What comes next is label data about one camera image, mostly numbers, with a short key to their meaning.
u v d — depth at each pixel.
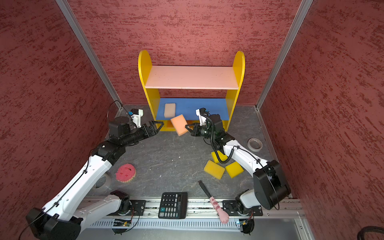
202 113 0.72
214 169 0.87
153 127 0.62
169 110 0.97
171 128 0.78
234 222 0.71
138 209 0.73
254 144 0.97
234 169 0.85
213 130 0.62
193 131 0.71
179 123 0.78
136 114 0.65
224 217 0.71
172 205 0.74
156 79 0.78
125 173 0.83
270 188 0.42
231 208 0.74
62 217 0.38
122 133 0.54
